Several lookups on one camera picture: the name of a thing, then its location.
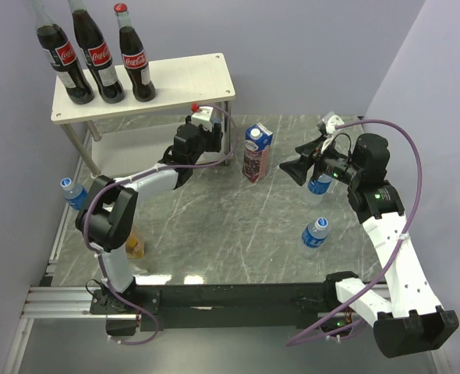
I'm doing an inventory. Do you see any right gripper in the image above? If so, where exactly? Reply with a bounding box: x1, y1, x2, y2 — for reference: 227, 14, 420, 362
279, 134, 362, 186

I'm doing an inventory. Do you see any water bottle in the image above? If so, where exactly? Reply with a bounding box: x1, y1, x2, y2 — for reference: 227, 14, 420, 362
300, 217, 329, 257
211, 106, 226, 136
303, 175, 332, 206
60, 178, 87, 211

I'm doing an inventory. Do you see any cola bottle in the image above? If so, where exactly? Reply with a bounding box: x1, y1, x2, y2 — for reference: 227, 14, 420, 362
114, 3, 156, 102
27, 1, 94, 104
68, 0, 125, 104

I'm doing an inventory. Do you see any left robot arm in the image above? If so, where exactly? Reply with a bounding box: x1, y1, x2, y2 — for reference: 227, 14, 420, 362
75, 117, 226, 314

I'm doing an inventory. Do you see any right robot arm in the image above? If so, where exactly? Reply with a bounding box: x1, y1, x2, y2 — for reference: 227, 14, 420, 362
280, 133, 459, 358

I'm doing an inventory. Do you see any white two-tier shelf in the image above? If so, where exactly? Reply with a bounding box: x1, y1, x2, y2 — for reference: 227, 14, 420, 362
51, 53, 235, 177

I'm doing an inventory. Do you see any grape juice carton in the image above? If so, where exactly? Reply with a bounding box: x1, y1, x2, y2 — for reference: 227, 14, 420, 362
242, 122, 273, 183

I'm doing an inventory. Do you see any orange juice carton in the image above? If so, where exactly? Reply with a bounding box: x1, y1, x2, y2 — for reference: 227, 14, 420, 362
125, 225, 145, 259

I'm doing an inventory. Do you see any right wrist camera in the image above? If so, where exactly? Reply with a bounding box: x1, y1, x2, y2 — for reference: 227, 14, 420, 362
317, 111, 345, 154

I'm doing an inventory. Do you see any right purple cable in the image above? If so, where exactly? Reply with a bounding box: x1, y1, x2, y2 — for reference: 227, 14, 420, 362
285, 118, 422, 348

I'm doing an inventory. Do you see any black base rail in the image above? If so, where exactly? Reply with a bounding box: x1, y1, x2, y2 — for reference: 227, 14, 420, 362
89, 282, 371, 336

